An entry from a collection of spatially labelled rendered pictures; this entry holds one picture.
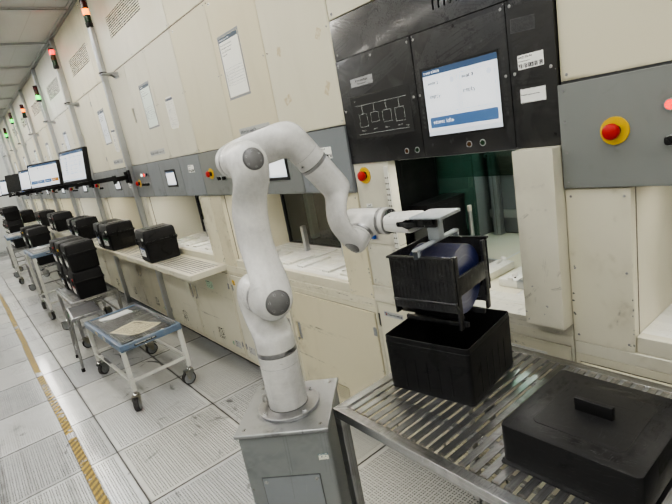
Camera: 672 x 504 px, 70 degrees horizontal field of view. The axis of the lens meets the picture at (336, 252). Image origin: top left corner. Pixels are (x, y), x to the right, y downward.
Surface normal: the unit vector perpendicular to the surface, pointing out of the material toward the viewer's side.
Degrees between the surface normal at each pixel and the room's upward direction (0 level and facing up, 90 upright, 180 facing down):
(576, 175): 90
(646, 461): 0
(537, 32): 90
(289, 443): 90
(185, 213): 90
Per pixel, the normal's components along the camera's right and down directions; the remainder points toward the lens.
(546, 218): -0.77, 0.29
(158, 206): 0.62, 0.08
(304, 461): -0.11, 0.26
